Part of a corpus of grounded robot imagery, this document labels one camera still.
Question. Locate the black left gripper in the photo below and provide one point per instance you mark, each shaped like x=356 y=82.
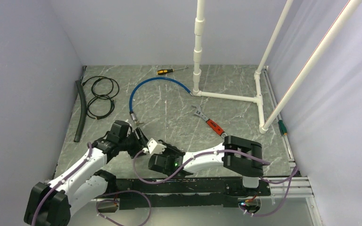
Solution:
x=140 y=143

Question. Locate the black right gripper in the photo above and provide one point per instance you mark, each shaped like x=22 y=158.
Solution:
x=169 y=149

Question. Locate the red handled adjustable wrench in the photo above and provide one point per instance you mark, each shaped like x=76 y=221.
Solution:
x=213 y=125

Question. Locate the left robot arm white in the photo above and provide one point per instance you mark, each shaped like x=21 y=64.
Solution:
x=55 y=202

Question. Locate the black foam tube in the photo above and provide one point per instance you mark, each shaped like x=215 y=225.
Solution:
x=83 y=111

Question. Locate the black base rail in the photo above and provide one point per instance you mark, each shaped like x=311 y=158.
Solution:
x=186 y=192

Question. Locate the blue cable lock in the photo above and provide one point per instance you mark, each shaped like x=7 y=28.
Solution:
x=152 y=93

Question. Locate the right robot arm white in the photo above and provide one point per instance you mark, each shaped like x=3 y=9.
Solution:
x=239 y=155

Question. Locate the orange handled screwdriver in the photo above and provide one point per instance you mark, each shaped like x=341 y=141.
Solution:
x=170 y=70

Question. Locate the green handled screwdriver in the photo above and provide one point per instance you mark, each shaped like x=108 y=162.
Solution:
x=282 y=128

